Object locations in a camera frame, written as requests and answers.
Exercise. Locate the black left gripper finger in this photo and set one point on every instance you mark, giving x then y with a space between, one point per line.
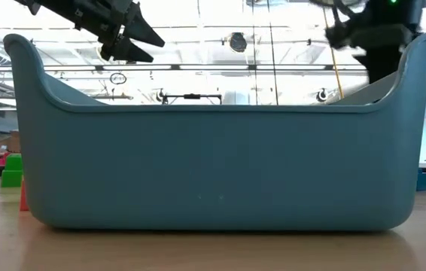
143 32
130 50

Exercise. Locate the green toy building block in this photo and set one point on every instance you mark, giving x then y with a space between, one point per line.
14 162
11 179

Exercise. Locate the orange toy building block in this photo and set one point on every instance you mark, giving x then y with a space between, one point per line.
23 195

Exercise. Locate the blue toy building block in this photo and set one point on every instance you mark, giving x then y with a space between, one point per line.
422 182

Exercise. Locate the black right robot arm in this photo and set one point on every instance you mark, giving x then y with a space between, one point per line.
382 37

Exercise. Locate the black bar stand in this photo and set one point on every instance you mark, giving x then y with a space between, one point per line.
192 96

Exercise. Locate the black round hanging fixture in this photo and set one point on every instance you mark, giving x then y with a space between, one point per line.
238 42

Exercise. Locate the slate blue plastic bin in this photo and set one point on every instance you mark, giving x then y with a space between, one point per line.
213 169

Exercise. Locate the cardboard box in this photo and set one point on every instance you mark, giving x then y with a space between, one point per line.
8 141

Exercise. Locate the yellow pole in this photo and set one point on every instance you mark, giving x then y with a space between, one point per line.
333 56

